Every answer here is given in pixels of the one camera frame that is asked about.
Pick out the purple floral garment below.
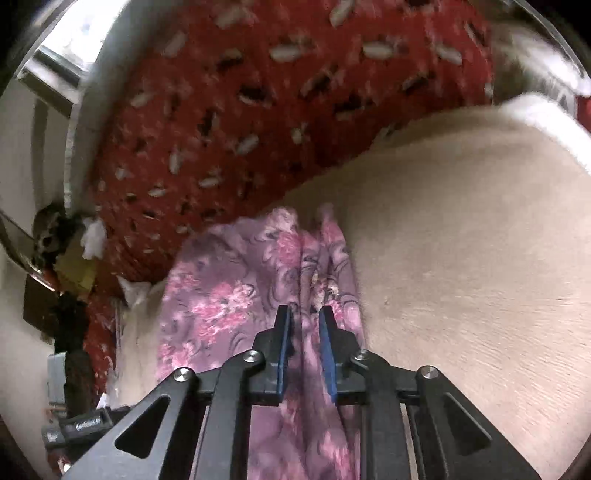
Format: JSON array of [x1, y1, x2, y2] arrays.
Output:
[[157, 205, 363, 479]]

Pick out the yellow box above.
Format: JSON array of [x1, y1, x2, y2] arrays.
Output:
[[54, 242, 96, 296]]

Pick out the white plastic bag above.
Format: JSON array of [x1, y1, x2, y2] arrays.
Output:
[[80, 218, 107, 260]]

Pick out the beige fleece blanket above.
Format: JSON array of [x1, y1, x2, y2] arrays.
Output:
[[117, 95, 590, 479]]

